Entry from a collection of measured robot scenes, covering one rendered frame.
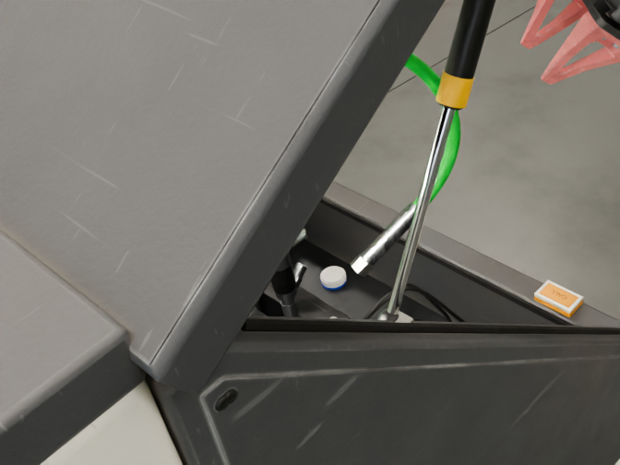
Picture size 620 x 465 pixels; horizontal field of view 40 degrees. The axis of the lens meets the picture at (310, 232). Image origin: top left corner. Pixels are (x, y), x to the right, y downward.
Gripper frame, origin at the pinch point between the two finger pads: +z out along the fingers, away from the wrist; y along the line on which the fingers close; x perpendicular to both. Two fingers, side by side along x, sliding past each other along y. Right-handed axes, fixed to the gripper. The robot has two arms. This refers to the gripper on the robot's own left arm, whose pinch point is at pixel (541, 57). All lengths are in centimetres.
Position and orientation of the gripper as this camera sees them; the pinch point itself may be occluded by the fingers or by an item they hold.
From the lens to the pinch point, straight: 84.0
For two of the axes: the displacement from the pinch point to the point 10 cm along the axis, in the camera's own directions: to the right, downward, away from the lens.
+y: 2.3, 7.8, -5.8
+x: 7.6, 2.3, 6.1
